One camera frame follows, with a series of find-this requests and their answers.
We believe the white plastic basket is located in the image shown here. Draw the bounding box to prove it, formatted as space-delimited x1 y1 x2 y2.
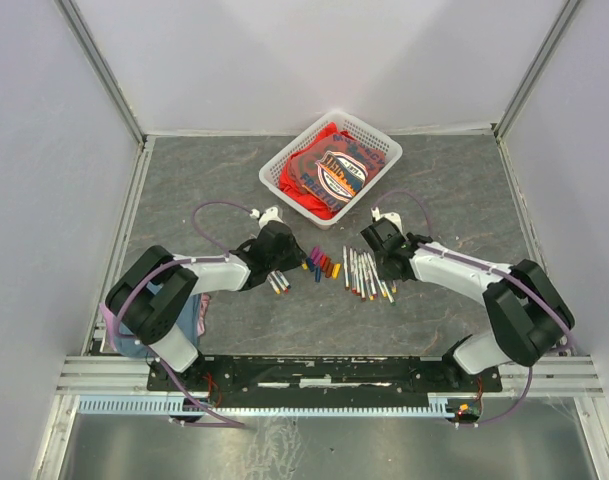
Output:
259 110 403 230

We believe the pens pile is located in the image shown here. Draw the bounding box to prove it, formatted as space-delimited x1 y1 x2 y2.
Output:
270 271 290 293

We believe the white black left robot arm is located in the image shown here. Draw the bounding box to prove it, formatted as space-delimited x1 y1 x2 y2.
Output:
100 220 306 390

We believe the red printed cloth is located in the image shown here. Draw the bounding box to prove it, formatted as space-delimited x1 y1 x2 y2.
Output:
278 123 386 220

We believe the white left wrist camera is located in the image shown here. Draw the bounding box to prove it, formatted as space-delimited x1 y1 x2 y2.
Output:
249 206 283 229

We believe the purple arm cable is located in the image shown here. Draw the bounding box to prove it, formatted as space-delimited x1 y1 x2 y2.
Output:
112 200 260 341
372 189 576 351

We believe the white slotted cable duct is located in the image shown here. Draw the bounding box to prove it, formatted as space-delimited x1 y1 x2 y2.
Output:
77 394 460 417

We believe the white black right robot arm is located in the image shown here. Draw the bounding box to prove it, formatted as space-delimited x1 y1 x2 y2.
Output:
361 217 575 391

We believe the blue pink cloth pile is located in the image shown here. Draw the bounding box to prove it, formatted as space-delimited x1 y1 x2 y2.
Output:
100 294 211 358

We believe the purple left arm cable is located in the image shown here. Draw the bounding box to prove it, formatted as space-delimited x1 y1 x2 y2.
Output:
112 200 260 341

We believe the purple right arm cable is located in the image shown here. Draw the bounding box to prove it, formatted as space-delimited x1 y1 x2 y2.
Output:
372 189 576 351

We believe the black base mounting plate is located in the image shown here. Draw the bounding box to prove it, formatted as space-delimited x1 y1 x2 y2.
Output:
176 355 502 394

